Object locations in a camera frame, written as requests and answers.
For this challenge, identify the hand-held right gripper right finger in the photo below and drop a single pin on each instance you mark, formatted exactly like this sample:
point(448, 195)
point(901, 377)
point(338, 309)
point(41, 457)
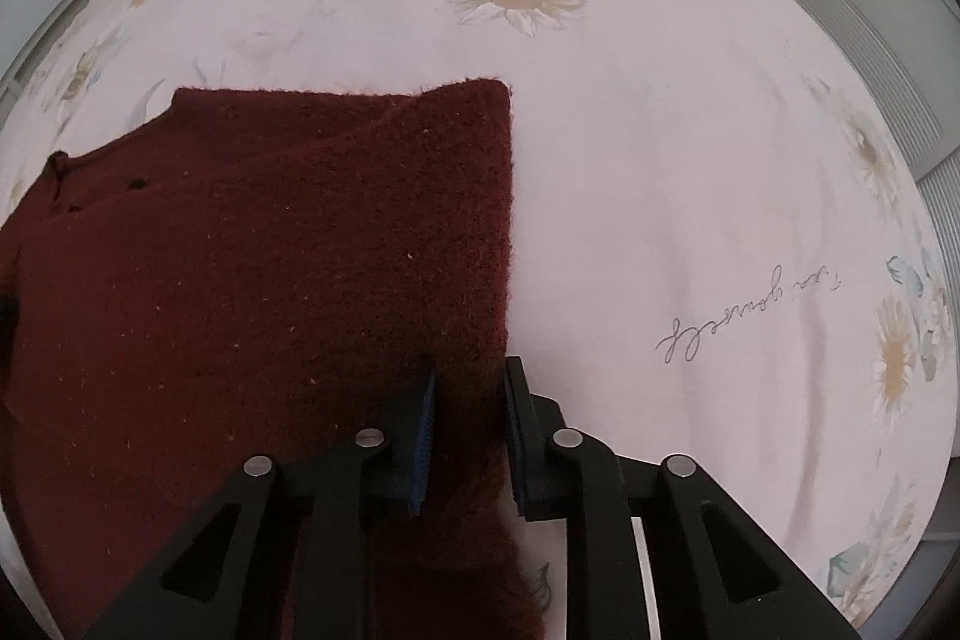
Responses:
point(517, 445)

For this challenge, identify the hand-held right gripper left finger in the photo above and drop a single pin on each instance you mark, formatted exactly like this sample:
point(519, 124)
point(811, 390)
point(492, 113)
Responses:
point(421, 445)

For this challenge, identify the dark red knitted sweater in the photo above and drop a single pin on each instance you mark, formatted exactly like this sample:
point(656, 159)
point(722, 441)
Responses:
point(262, 272)

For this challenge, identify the floral white bed sheet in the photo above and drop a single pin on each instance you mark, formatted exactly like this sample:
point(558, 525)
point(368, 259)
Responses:
point(675, 160)

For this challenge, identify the white ribbed panel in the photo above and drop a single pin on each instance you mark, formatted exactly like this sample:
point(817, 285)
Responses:
point(941, 280)

